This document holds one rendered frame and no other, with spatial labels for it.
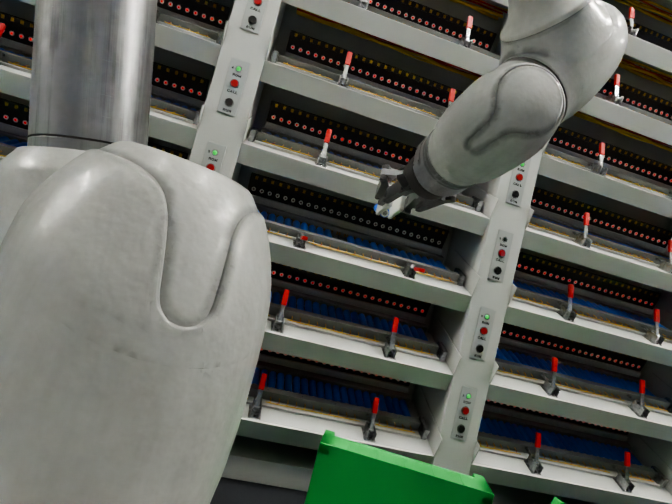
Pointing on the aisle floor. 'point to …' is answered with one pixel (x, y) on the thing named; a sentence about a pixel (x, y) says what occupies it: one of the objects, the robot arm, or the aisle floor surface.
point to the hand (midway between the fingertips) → (390, 205)
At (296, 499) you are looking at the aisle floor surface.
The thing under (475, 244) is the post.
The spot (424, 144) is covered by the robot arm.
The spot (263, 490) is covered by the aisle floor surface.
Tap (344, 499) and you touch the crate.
